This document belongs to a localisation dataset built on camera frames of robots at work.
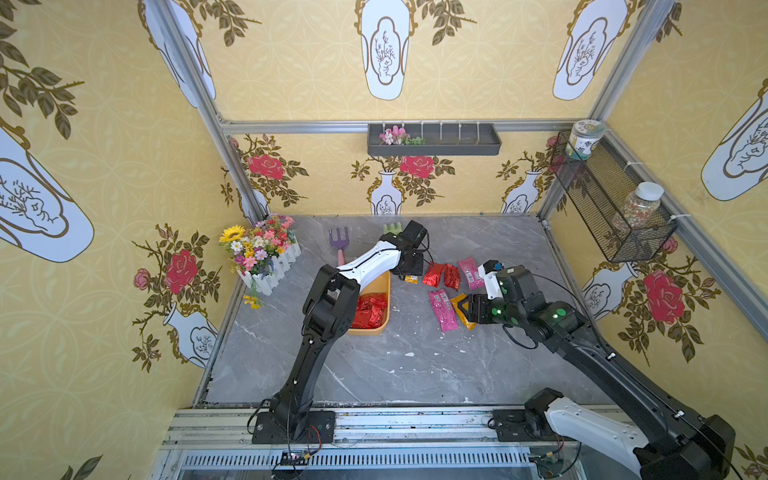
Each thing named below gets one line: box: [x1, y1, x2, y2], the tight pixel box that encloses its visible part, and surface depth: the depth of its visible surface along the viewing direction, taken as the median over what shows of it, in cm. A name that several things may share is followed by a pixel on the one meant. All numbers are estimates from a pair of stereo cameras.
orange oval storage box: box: [347, 271, 391, 335], surface depth 92 cm
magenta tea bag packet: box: [429, 289, 459, 332], surface depth 94 cm
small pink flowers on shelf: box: [379, 125, 426, 146], surface depth 89 cm
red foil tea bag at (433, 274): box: [422, 261, 445, 288], surface depth 102 cm
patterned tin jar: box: [566, 120, 606, 160], surface depth 87 cm
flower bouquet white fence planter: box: [219, 214, 302, 309], surface depth 94 cm
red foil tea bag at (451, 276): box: [443, 263, 461, 292], surface depth 102 cm
